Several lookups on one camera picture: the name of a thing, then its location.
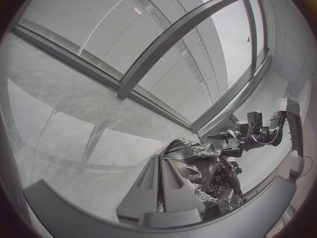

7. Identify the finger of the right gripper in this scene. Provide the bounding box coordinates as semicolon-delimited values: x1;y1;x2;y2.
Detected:
207;131;233;141
215;148;236;157

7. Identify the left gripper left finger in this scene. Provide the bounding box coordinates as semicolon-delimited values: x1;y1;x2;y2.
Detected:
116;155;161;226

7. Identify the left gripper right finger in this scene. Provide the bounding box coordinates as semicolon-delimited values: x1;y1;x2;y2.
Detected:
158;158;206;227

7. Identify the black plastic bag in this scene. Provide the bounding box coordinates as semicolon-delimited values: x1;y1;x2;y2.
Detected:
162;137;244;216

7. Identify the window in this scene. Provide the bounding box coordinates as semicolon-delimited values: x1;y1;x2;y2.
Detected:
14;0;271;134

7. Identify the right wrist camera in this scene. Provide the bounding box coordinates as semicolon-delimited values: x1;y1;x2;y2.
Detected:
235;121;250;136

